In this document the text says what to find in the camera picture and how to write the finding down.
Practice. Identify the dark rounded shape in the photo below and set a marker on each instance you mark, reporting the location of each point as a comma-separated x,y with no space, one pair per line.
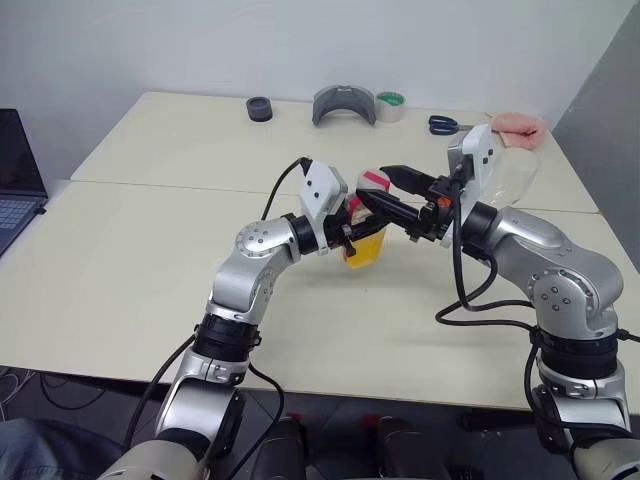
405,450
280,450

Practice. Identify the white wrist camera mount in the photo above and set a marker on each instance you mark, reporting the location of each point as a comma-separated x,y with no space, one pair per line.
477,155
320,192

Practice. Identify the green clear tape roll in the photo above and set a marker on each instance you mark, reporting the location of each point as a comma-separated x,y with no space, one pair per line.
392,107

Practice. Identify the blue denim trouser leg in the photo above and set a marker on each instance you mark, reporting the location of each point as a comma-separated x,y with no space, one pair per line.
25,450

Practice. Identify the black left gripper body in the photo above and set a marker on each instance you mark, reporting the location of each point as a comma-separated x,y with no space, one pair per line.
340,232

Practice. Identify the orange juice plastic bottle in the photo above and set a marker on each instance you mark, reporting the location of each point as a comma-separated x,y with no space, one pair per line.
367,252

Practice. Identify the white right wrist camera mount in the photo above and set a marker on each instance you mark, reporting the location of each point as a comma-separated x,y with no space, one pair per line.
477,155

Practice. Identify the clear wine glass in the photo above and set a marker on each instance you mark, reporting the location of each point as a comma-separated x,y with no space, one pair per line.
517,175

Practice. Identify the pink cloth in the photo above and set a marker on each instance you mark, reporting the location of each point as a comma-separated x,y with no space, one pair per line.
517,127

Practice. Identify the dark laptop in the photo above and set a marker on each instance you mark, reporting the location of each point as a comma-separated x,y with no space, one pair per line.
15,170

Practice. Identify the grey curved visor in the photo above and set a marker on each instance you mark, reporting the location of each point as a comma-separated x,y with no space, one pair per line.
322,107

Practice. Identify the black tape roll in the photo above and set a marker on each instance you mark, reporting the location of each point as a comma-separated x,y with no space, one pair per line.
259,109

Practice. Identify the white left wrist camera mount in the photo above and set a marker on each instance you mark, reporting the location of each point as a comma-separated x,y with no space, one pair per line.
320,192

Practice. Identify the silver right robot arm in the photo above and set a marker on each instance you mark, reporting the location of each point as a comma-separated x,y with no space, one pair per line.
545,250

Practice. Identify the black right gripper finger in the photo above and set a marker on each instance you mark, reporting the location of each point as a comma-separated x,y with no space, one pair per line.
410,180
395,211

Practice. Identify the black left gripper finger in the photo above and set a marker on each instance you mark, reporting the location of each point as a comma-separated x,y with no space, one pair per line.
370,227

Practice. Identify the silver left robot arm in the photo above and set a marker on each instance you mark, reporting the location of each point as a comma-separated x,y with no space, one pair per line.
250,280

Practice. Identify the grey partition panel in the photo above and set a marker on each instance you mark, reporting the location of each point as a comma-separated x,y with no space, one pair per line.
610,100

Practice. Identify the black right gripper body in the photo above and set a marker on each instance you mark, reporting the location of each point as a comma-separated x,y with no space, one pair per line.
434,220

